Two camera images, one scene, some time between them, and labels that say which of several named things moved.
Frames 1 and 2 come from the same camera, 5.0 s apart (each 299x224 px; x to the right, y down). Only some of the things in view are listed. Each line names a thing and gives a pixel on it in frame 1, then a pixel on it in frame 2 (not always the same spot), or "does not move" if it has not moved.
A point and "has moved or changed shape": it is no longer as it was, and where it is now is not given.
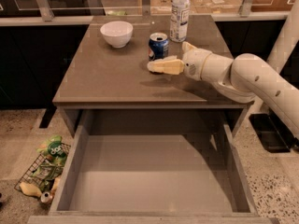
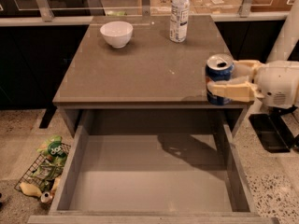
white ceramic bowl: x=117 y=33 does not move
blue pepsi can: x=158 y=46 has moved or changed shape
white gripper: x=192 y=63 to x=277 y=82
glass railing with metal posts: x=71 y=5 does not move
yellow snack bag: x=30 y=189 does not move
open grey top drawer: x=152 y=166 does not move
